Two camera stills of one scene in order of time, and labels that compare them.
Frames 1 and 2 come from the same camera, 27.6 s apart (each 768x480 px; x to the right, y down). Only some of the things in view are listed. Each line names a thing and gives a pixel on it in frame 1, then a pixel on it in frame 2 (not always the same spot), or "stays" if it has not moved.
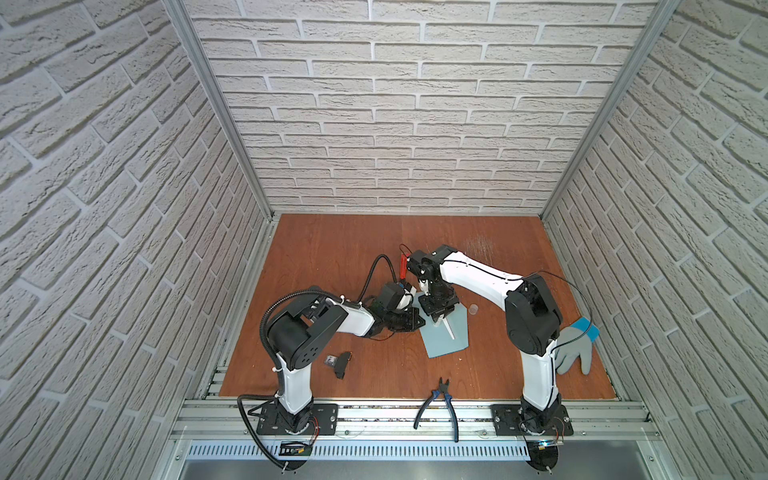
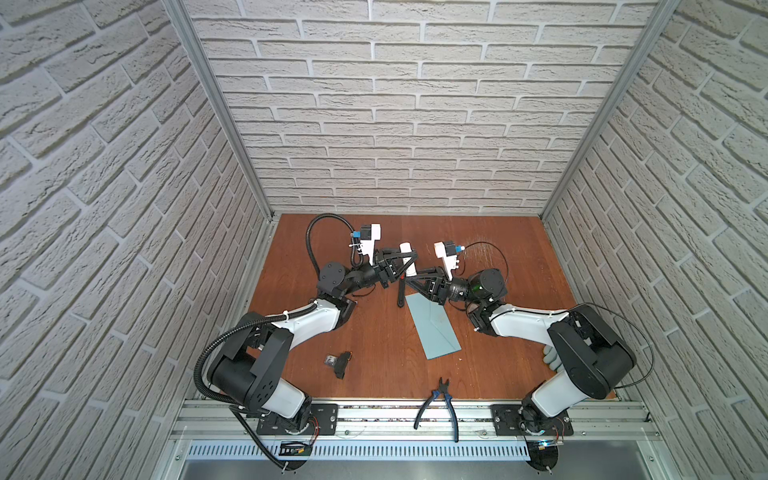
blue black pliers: (442, 389) stays
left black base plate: (324, 421) stays
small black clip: (339, 363) stays
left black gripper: (413, 322) → (386, 270)
